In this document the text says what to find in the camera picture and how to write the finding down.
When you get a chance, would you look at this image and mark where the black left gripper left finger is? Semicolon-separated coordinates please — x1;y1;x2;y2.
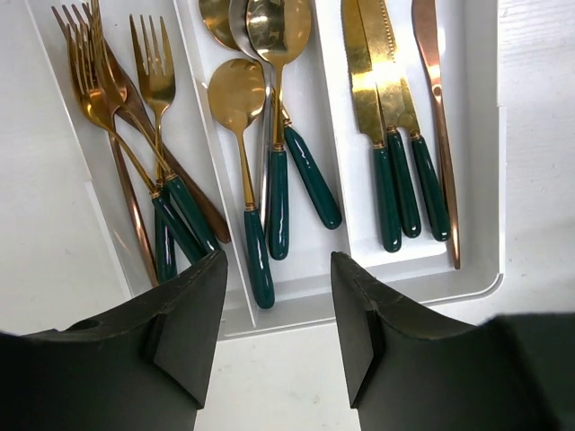
1;251;228;430

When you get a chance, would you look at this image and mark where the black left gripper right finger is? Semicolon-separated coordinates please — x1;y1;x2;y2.
331;252;574;430

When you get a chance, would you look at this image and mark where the gold knife green handle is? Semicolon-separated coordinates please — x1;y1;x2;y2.
358;1;421;238
378;1;450;242
341;1;402;252

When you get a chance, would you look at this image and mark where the gold fork green handle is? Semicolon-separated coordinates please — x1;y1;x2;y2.
129;15;177;282
89;1;219;261

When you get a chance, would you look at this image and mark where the gold spoon green handle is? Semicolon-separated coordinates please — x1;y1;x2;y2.
246;0;312;260
199;0;342;230
208;58;275;310

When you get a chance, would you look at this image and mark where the copper knife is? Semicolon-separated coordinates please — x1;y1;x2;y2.
411;0;461;269

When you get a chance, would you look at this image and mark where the copper fork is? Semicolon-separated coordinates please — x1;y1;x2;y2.
76;1;231;252
51;4;161;288

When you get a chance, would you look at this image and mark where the silver spoon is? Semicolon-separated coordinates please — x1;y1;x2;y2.
228;0;271;231

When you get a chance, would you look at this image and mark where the white cutlery tray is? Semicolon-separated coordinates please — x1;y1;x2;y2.
24;0;507;340

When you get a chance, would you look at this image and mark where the copper fork in tray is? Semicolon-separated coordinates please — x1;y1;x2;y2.
76;1;231;252

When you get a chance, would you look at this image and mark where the gold fork in tray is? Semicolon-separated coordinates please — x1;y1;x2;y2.
65;22;206;266

